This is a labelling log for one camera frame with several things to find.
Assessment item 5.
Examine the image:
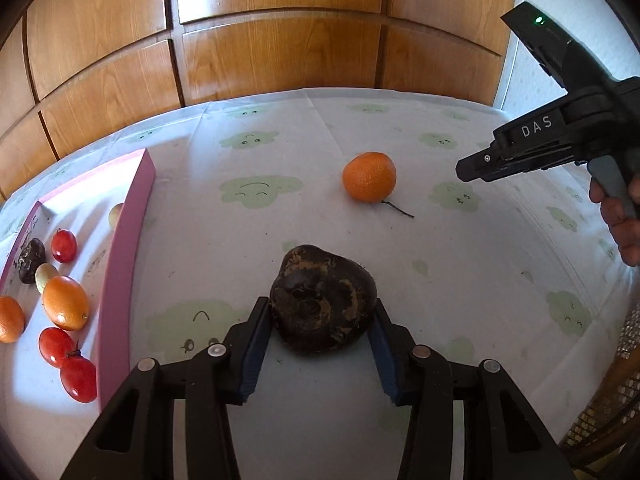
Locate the large orange mandarin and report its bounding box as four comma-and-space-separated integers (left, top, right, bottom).
41, 275, 91, 332

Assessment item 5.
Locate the thin dark stem twig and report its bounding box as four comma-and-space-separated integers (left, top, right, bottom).
381, 200, 416, 219

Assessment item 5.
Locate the wicker chair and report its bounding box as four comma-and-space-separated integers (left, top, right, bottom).
561, 304, 639, 469

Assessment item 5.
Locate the dark brown passion fruit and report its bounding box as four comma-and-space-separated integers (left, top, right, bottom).
269, 245, 378, 354

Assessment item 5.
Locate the white cloud-print tablecloth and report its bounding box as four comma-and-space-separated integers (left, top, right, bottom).
0, 86, 640, 480

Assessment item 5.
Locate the wooden panel cabinet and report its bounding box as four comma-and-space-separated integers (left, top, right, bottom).
1, 0, 514, 196

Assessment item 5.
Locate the pink tray box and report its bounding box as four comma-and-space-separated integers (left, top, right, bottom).
1, 150, 156, 408

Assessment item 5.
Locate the large red tomato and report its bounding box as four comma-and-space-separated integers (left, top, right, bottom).
60, 351, 98, 403

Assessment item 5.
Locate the person's right hand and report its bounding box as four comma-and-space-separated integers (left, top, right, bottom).
589, 179, 640, 268

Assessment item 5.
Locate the small red tomato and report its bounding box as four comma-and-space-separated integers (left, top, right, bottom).
38, 327, 76, 368
51, 229, 78, 263

